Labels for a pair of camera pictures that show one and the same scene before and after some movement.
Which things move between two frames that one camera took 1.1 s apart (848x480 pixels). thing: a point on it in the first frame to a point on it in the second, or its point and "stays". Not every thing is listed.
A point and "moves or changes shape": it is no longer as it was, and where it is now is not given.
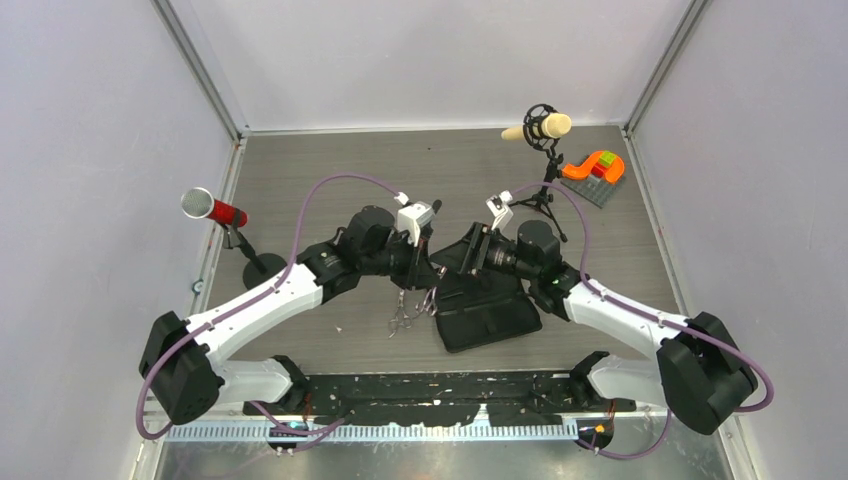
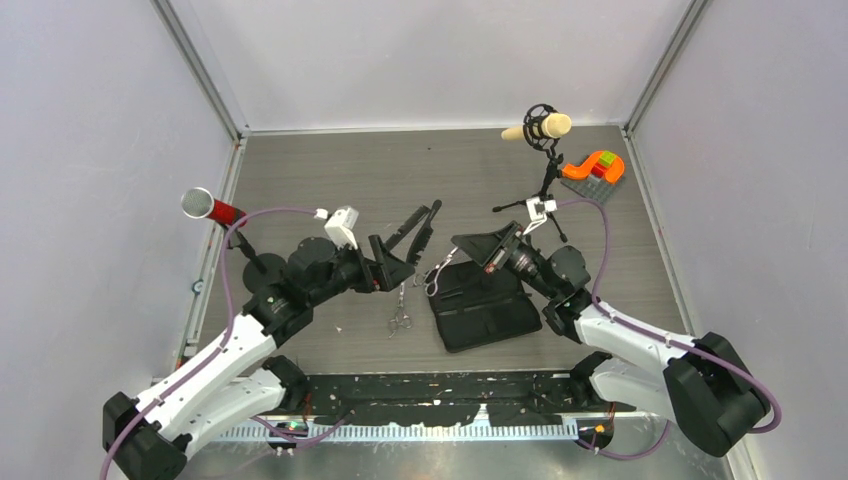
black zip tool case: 477,310 stays
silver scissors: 429,305 moves or changes shape
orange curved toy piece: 613,174 stays
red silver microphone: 199,203 stays
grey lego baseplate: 595,188 stays
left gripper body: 401,260 to 353,272
